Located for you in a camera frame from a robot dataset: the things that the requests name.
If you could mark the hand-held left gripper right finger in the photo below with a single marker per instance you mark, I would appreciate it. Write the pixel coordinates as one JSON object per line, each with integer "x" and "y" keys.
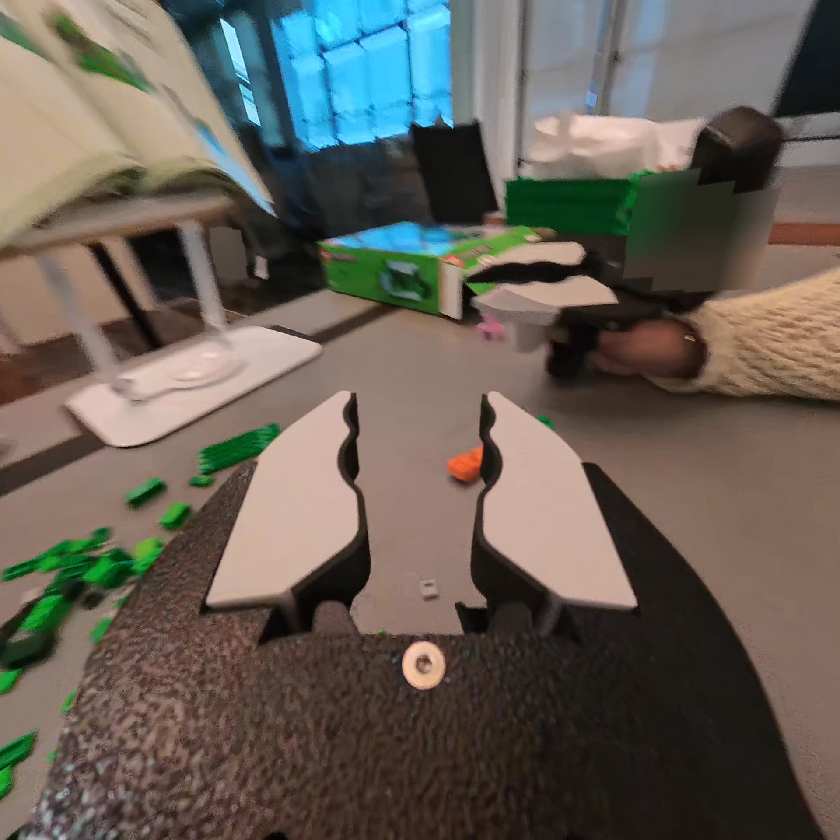
{"x": 551, "y": 518}

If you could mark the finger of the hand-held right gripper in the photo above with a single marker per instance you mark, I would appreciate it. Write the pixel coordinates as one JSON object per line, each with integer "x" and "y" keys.
{"x": 538, "y": 298}
{"x": 544, "y": 253}

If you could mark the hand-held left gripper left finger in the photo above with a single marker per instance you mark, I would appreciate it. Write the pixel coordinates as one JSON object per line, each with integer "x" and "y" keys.
{"x": 289, "y": 512}

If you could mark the person's right forearm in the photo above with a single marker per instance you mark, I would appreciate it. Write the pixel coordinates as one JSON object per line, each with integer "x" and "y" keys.
{"x": 768, "y": 348}

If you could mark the pink lego pig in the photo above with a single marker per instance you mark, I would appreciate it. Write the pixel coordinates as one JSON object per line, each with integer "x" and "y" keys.
{"x": 491, "y": 327}

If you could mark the small grey lego piece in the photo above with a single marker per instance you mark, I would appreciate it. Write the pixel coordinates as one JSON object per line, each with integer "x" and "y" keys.
{"x": 429, "y": 588}

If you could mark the green lego set box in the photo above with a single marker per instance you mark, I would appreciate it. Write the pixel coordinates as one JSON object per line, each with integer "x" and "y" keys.
{"x": 394, "y": 269}

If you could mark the pile of green lego pieces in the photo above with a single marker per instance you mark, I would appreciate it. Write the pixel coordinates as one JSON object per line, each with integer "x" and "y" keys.
{"x": 65, "y": 564}

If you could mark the lego instruction booklet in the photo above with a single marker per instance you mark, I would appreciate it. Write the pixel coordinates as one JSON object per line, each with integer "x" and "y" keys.
{"x": 85, "y": 111}

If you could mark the person's right hand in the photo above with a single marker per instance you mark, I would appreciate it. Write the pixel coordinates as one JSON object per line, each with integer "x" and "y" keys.
{"x": 649, "y": 348}

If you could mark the dark green storage box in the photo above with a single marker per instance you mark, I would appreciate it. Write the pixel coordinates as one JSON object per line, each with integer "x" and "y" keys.
{"x": 564, "y": 203}

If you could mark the orange brick separator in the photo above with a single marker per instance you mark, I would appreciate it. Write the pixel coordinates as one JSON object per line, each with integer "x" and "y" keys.
{"x": 464, "y": 464}

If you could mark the black flat panel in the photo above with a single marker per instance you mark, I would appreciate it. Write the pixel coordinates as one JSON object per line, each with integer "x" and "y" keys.
{"x": 453, "y": 170}

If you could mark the white paper bag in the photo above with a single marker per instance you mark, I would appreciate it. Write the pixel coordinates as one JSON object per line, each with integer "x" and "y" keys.
{"x": 604, "y": 144}

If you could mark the white book stand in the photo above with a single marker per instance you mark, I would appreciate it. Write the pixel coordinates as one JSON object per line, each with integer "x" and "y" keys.
{"x": 197, "y": 374}

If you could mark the glass window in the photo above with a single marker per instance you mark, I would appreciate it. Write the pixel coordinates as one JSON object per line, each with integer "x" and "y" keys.
{"x": 367, "y": 72}

